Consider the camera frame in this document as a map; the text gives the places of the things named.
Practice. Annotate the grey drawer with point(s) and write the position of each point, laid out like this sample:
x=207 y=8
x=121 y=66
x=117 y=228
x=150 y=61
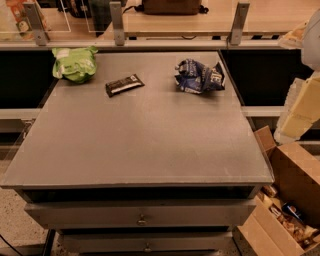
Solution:
x=145 y=242
x=140 y=214

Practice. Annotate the brown box on back table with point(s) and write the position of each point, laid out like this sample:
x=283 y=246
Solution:
x=173 y=7

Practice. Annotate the grey upper drawer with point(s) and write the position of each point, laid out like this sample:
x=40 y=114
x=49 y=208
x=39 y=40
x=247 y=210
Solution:
x=140 y=214

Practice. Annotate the orange snack bag behind glass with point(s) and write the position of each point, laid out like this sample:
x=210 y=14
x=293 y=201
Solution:
x=19 y=14

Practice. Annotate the blue snack pack in box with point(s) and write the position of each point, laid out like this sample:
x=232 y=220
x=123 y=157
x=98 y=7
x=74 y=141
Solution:
x=293 y=211

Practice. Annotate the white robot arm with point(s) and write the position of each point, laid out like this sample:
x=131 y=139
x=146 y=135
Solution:
x=305 y=37

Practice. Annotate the middle metal bracket post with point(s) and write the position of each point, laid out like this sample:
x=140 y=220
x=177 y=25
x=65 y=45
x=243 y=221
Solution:
x=117 y=22

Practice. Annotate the black rxbar chocolate bar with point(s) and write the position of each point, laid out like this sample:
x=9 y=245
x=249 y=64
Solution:
x=119 y=86

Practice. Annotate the cardboard box with snacks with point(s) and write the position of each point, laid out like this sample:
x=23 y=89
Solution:
x=271 y=232

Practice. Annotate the green chip bag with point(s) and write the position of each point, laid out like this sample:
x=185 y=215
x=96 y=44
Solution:
x=74 y=64

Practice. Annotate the grey lower drawer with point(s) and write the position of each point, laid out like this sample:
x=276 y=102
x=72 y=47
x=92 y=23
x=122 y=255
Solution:
x=145 y=242

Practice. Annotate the left metal bracket post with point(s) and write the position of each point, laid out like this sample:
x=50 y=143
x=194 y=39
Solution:
x=33 y=15

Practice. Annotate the blue chip bag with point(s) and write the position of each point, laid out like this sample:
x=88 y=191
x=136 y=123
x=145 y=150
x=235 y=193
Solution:
x=197 y=78

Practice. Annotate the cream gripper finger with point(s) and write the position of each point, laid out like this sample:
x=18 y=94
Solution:
x=307 y=105
x=294 y=125

